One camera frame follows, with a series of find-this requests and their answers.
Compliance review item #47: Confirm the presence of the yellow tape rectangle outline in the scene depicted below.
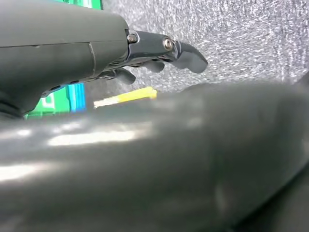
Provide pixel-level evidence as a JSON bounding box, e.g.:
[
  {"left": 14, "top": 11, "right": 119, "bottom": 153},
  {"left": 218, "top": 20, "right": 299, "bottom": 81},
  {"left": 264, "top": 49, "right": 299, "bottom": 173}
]
[{"left": 93, "top": 86, "right": 158, "bottom": 109}]

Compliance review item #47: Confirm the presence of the green plastic crate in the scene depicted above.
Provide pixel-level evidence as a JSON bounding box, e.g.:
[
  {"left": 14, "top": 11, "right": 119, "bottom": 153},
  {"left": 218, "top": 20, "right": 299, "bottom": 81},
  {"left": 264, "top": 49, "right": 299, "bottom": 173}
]
[
  {"left": 54, "top": 0, "right": 104, "bottom": 10},
  {"left": 24, "top": 86, "right": 70, "bottom": 120}
]

